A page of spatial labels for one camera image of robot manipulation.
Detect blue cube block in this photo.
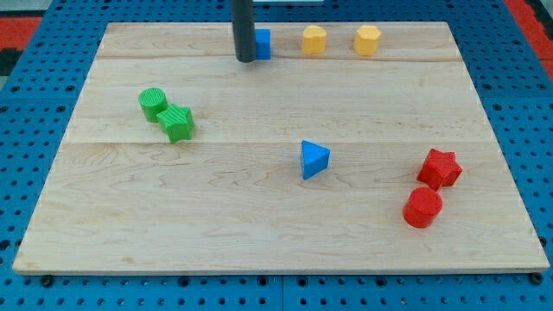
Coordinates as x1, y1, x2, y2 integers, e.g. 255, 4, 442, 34
255, 29, 271, 60

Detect blue triangle block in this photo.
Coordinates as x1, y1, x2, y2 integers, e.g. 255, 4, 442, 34
301, 140, 331, 180

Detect light wooden board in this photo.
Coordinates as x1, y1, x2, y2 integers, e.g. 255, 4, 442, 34
13, 22, 550, 276

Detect green star block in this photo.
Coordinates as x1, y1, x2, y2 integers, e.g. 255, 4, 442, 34
156, 104, 194, 143

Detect yellow heart block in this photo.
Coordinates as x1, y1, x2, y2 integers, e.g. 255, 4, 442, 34
302, 25, 327, 54

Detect green cylinder block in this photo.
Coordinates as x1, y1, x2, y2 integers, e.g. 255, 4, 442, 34
138, 87, 168, 123

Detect yellow hexagon block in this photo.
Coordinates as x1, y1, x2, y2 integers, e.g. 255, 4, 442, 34
353, 25, 382, 56

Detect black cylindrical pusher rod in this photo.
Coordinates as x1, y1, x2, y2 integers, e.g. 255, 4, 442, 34
230, 0, 256, 63

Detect red cylinder block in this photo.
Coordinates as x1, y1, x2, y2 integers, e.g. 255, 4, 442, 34
402, 187, 443, 228

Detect red star block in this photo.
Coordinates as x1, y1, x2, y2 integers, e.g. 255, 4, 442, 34
416, 149, 462, 191

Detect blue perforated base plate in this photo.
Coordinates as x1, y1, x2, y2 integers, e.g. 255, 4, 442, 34
1, 0, 552, 310

